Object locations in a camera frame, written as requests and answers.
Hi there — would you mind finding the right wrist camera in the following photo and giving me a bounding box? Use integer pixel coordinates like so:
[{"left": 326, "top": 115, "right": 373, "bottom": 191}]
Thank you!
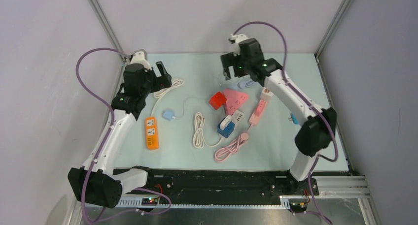
[{"left": 228, "top": 34, "right": 248, "bottom": 56}]

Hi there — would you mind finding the white coiled cable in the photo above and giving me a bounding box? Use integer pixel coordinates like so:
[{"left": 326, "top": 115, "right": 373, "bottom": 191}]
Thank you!
[{"left": 192, "top": 112, "right": 226, "bottom": 149}]

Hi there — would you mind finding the orange power strip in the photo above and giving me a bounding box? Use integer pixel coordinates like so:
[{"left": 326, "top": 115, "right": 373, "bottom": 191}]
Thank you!
[{"left": 145, "top": 117, "right": 159, "bottom": 150}]

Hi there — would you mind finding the pink triangular power strip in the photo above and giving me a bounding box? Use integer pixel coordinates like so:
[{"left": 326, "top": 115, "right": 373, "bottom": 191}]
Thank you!
[{"left": 223, "top": 88, "right": 249, "bottom": 115}]

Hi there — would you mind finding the red cube socket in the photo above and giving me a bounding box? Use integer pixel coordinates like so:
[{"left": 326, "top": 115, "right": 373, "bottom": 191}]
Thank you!
[{"left": 209, "top": 92, "right": 227, "bottom": 110}]

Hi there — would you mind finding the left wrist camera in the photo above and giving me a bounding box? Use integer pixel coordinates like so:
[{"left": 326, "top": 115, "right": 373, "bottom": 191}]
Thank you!
[{"left": 129, "top": 49, "right": 152, "bottom": 70}]

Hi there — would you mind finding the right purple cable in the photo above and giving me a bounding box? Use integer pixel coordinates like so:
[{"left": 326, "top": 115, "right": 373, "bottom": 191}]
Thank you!
[{"left": 232, "top": 21, "right": 339, "bottom": 225}]

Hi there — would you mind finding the small light blue charger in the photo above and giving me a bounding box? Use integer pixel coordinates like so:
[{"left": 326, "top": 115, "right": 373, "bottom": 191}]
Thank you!
[{"left": 162, "top": 109, "right": 177, "bottom": 121}]

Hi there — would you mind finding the white plug adapter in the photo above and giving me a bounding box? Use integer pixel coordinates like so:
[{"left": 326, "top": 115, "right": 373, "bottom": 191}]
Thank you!
[{"left": 219, "top": 115, "right": 232, "bottom": 130}]

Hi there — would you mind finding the pink coiled cable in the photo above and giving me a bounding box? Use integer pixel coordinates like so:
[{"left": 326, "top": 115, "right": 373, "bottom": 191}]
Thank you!
[{"left": 213, "top": 124, "right": 254, "bottom": 163}]

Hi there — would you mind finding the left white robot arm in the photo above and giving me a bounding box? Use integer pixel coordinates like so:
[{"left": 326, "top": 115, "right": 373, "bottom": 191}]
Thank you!
[{"left": 68, "top": 61, "right": 172, "bottom": 208}]

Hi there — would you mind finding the light blue plug adapter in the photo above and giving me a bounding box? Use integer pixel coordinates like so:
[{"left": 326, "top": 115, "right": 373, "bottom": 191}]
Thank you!
[{"left": 289, "top": 113, "right": 299, "bottom": 125}]

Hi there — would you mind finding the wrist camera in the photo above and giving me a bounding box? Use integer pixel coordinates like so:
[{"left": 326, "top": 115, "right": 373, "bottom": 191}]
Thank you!
[
  {"left": 228, "top": 34, "right": 248, "bottom": 56},
  {"left": 129, "top": 49, "right": 152, "bottom": 70}
]

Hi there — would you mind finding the white power strip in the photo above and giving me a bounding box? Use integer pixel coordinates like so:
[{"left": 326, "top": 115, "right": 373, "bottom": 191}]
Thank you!
[{"left": 231, "top": 110, "right": 244, "bottom": 126}]

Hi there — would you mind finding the light blue coiled cable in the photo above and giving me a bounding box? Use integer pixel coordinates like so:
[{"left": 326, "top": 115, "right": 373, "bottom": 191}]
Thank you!
[{"left": 238, "top": 79, "right": 257, "bottom": 89}]

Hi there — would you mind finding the light blue power strip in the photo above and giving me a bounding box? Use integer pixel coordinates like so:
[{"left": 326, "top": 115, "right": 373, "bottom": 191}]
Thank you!
[{"left": 225, "top": 82, "right": 240, "bottom": 90}]

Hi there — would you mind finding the dark blue cube socket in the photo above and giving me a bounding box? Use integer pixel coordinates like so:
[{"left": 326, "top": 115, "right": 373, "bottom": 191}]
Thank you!
[{"left": 217, "top": 121, "right": 235, "bottom": 138}]

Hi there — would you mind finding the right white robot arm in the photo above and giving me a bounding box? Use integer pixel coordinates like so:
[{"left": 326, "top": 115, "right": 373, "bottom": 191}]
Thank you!
[{"left": 220, "top": 34, "right": 337, "bottom": 194}]

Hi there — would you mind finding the white orange strip cable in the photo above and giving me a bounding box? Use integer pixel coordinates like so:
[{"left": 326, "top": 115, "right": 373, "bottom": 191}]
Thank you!
[{"left": 150, "top": 78, "right": 184, "bottom": 117}]

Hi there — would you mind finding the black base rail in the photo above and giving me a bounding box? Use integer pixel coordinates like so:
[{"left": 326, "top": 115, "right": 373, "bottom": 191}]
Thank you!
[{"left": 143, "top": 169, "right": 319, "bottom": 206}]

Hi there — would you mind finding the light blue table mat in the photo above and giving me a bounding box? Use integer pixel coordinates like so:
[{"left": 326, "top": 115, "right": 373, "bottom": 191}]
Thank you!
[{"left": 101, "top": 52, "right": 350, "bottom": 173}]

